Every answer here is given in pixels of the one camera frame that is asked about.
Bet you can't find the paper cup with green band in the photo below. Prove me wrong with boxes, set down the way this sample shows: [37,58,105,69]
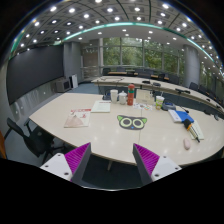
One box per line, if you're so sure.
[156,96,165,110]

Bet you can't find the black and yellow tool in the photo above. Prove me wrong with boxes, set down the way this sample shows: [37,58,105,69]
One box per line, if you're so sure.
[184,119,200,141]

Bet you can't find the blue notebook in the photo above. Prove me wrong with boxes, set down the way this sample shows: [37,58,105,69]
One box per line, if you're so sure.
[169,110,194,123]

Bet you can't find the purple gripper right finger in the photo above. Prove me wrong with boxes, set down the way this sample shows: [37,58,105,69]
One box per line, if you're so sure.
[133,144,181,185]

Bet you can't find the large dark wall screen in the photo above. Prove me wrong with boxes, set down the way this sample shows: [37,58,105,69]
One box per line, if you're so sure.
[6,46,64,104]

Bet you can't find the red and white booklet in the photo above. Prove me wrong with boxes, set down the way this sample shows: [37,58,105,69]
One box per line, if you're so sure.
[64,109,91,128]

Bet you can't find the black office chair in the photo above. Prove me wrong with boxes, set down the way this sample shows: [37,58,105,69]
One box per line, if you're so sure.
[7,118,57,157]

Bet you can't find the white lidded jar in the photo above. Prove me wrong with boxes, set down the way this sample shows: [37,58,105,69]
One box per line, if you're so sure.
[119,91,127,105]

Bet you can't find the white book under tool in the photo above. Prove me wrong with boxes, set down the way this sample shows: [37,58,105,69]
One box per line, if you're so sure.
[190,121,204,140]

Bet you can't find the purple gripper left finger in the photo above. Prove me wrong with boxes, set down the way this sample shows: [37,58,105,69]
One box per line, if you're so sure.
[41,143,91,183]

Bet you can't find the red thermos bottle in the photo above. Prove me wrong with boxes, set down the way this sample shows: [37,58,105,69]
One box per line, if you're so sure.
[127,84,135,106]

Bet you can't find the black cat face mouse pad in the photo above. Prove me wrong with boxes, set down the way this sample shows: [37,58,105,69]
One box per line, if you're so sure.
[117,115,147,130]

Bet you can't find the white paper sign stand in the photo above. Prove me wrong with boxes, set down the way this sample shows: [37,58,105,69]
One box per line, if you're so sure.
[136,89,154,104]

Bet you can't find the white plastic cup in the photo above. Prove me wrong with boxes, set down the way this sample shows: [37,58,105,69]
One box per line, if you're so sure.
[110,89,118,103]

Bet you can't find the grey cabinet box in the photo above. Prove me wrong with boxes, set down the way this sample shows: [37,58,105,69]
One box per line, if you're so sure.
[55,79,71,93]

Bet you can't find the white paper sheet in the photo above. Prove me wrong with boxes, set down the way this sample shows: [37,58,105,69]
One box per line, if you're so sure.
[91,100,111,113]

